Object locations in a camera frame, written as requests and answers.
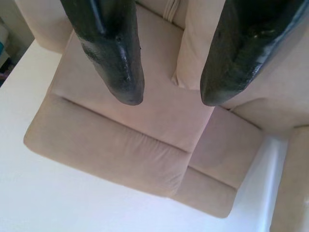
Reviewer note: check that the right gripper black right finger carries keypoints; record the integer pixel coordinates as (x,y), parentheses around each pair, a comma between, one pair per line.
(231,60)

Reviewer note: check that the beige fabric sofa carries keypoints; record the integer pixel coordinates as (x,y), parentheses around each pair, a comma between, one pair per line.
(120,135)

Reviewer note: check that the beige piped pillow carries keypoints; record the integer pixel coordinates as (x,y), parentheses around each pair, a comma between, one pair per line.
(195,53)

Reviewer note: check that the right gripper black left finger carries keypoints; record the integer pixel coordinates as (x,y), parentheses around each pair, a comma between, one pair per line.
(113,55)

